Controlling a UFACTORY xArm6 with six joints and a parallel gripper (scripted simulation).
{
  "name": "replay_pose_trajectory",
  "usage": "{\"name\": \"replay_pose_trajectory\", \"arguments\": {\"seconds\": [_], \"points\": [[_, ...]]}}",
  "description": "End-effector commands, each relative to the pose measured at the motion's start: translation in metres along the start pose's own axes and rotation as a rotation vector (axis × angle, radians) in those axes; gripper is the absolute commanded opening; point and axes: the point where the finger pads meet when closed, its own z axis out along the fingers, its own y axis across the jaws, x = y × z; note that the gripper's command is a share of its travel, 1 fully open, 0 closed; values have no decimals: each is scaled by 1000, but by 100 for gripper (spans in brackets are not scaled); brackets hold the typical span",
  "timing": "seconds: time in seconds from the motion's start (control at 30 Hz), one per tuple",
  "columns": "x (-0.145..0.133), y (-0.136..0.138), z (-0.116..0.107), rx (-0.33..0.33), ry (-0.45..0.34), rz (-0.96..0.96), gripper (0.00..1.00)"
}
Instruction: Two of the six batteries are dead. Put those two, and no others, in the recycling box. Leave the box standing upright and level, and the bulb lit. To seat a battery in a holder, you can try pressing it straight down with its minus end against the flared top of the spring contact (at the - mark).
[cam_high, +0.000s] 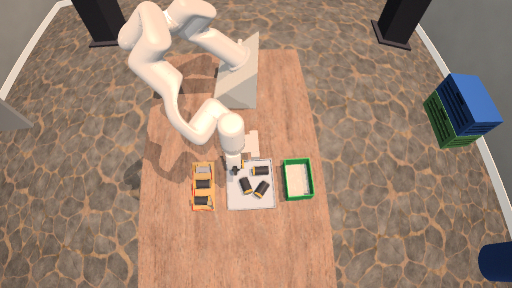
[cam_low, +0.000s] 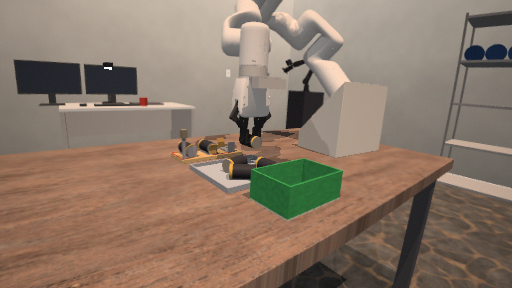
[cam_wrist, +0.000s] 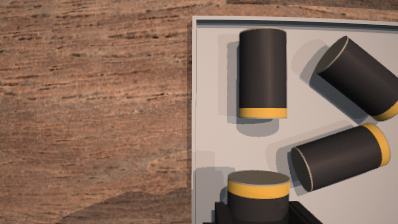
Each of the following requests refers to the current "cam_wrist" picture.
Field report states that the white shallow tray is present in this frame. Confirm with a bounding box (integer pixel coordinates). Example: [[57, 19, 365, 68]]
[[192, 16, 398, 224]]

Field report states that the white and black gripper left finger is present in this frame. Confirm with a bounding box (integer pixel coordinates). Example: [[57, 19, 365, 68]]
[[203, 202, 233, 224]]

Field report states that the black battery with yellow end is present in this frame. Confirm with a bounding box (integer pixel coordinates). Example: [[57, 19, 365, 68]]
[[239, 27, 287, 119], [227, 170, 290, 224], [291, 123, 391, 192], [315, 36, 398, 122]]

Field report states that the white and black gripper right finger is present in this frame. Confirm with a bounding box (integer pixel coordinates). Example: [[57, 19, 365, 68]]
[[288, 201, 323, 224]]

